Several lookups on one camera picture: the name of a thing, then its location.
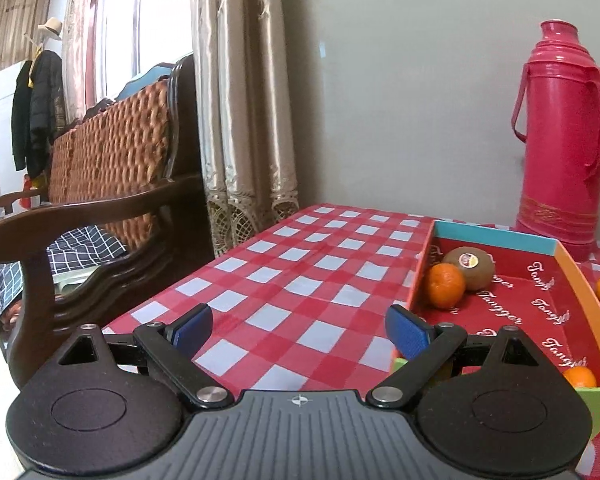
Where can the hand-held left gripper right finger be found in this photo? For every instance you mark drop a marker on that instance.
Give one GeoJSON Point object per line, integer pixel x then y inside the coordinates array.
{"type": "Point", "coordinates": [405, 332]}

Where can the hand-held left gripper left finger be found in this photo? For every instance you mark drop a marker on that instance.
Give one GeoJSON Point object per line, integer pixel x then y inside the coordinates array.
{"type": "Point", "coordinates": [195, 327]}

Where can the large orange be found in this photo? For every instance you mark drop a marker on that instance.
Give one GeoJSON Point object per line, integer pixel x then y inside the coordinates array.
{"type": "Point", "coordinates": [580, 379]}
{"type": "Point", "coordinates": [446, 286]}

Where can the brown kiwi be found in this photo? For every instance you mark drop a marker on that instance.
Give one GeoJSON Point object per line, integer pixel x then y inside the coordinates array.
{"type": "Point", "coordinates": [480, 272]}

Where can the colourful cardboard box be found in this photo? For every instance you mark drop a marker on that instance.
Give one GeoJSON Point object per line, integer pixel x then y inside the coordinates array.
{"type": "Point", "coordinates": [520, 280]}

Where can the red white checkered tablecloth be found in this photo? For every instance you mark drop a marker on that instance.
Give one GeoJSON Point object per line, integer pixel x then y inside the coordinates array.
{"type": "Point", "coordinates": [305, 270]}

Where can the navy checkered blanket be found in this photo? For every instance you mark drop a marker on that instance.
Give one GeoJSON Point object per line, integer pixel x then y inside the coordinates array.
{"type": "Point", "coordinates": [80, 250]}

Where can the dark wooden sofa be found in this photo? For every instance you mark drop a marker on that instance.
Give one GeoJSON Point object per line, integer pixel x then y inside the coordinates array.
{"type": "Point", "coordinates": [105, 210]}

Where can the woven brown sofa mat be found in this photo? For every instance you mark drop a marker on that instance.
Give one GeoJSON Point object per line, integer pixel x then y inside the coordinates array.
{"type": "Point", "coordinates": [110, 150]}

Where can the beige lace-trimmed curtain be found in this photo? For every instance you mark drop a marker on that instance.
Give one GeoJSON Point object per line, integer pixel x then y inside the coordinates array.
{"type": "Point", "coordinates": [240, 110]}

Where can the red thermos flask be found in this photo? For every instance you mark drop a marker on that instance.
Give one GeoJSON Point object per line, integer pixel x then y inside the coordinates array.
{"type": "Point", "coordinates": [560, 135]}

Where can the black coat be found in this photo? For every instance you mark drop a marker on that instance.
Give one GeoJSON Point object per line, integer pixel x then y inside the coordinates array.
{"type": "Point", "coordinates": [40, 110]}

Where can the pink sheer curtain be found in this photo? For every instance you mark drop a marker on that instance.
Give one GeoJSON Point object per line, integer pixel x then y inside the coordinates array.
{"type": "Point", "coordinates": [77, 35]}

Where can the window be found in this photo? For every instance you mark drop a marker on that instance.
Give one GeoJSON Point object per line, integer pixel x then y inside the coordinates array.
{"type": "Point", "coordinates": [155, 10]}

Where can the beige hat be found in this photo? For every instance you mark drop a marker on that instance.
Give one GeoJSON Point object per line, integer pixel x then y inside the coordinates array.
{"type": "Point", "coordinates": [50, 29]}

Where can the brown curtain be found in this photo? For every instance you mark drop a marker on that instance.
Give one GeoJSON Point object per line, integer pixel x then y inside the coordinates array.
{"type": "Point", "coordinates": [5, 20]}

